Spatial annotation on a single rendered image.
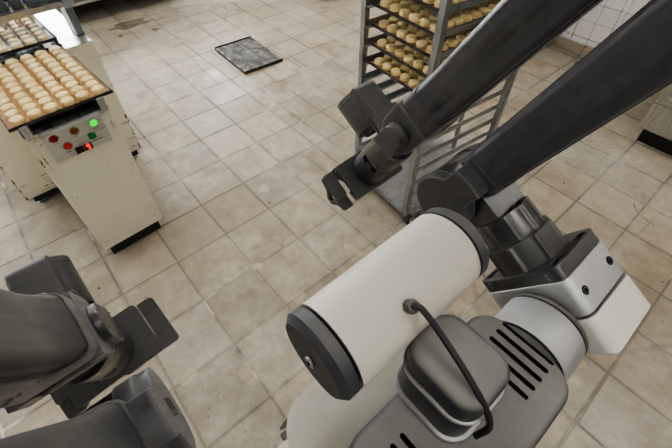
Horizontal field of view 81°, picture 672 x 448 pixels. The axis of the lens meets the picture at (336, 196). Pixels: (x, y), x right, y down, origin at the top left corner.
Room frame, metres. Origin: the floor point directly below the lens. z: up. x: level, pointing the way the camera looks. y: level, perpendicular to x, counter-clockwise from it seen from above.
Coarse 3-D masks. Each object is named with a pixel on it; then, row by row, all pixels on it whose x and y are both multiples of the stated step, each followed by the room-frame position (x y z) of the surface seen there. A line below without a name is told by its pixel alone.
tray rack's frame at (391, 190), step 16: (512, 80) 1.80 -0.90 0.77; (496, 112) 1.81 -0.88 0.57; (432, 144) 2.05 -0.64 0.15; (448, 160) 1.89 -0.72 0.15; (400, 176) 1.74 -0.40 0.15; (416, 176) 1.74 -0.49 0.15; (384, 192) 1.61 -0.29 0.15; (400, 192) 1.61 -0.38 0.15; (400, 208) 1.48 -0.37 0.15; (416, 208) 1.49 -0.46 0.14
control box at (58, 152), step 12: (72, 120) 1.36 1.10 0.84; (84, 120) 1.36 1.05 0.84; (48, 132) 1.28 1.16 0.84; (60, 132) 1.29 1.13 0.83; (84, 132) 1.35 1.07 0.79; (96, 132) 1.38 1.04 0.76; (108, 132) 1.41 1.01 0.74; (48, 144) 1.25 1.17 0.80; (60, 144) 1.28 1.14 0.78; (72, 144) 1.30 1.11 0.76; (84, 144) 1.33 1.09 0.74; (96, 144) 1.36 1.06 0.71; (60, 156) 1.26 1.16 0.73; (72, 156) 1.29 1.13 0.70
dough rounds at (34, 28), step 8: (8, 24) 2.15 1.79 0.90; (16, 24) 2.11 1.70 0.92; (24, 24) 2.12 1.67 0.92; (32, 24) 2.11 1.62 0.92; (0, 32) 2.02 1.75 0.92; (8, 32) 2.01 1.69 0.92; (16, 32) 2.03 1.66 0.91; (24, 32) 2.01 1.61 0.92; (32, 32) 2.03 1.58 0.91; (40, 32) 2.01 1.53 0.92; (0, 40) 1.92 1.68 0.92; (8, 40) 1.92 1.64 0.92; (16, 40) 1.92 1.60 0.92; (24, 40) 1.92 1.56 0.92; (32, 40) 1.92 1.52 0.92; (40, 40) 1.95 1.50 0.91; (0, 48) 1.83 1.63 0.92; (8, 48) 1.85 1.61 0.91; (16, 48) 1.86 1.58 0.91
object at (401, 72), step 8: (384, 56) 1.83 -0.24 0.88; (376, 64) 1.78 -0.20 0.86; (384, 64) 1.75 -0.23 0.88; (392, 64) 1.75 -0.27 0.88; (400, 64) 1.77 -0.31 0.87; (392, 72) 1.69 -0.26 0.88; (400, 72) 1.68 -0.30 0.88; (408, 72) 1.71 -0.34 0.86; (400, 80) 1.64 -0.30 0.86; (408, 80) 1.63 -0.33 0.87; (416, 80) 1.61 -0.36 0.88
